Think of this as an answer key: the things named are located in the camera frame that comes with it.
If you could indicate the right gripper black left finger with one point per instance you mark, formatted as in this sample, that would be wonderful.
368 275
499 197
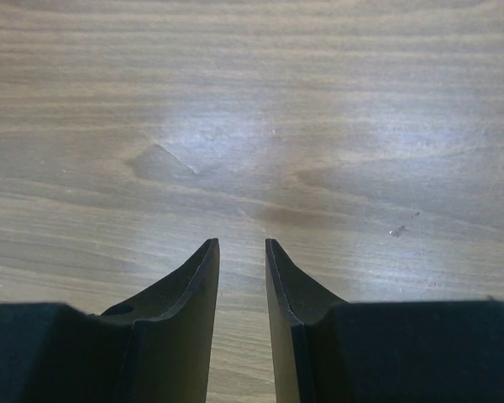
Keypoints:
153 347

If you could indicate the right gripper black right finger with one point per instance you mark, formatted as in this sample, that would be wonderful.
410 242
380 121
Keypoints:
325 349

